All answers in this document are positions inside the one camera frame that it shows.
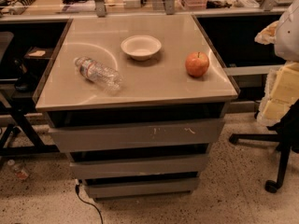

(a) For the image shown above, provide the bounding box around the red apple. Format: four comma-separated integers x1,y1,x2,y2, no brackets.
185,51,209,77

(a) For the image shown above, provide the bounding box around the black office chair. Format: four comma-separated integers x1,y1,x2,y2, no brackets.
229,100,299,193

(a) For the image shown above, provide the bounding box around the grey top drawer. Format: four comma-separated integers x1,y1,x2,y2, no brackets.
50,119,224,152

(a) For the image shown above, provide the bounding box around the black power cable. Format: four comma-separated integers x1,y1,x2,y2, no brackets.
74,183,105,224

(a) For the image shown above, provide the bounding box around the grey middle drawer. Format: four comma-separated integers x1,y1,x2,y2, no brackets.
70,154,208,179

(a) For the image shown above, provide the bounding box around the small bottle on floor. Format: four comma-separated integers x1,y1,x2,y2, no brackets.
7,160,29,180

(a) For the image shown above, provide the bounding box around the clear plastic water bottle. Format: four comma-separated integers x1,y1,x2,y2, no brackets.
74,56,122,94

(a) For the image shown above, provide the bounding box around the white paper bowl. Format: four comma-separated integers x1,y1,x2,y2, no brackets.
121,35,162,61

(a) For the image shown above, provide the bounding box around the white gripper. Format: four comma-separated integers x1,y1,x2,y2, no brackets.
254,21,299,126

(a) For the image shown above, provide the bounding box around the grey drawer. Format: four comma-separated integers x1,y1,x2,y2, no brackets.
50,119,224,152
84,177,199,199
70,154,208,179

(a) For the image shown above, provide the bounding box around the grey three-drawer cabinet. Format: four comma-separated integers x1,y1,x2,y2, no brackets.
36,15,238,187

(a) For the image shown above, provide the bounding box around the black left side chair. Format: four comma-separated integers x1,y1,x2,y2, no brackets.
0,31,60,166

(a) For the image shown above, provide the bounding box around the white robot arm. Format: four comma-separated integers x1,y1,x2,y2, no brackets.
254,0,299,126

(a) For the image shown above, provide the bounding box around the grey bottom drawer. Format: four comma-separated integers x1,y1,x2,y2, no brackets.
84,177,199,199

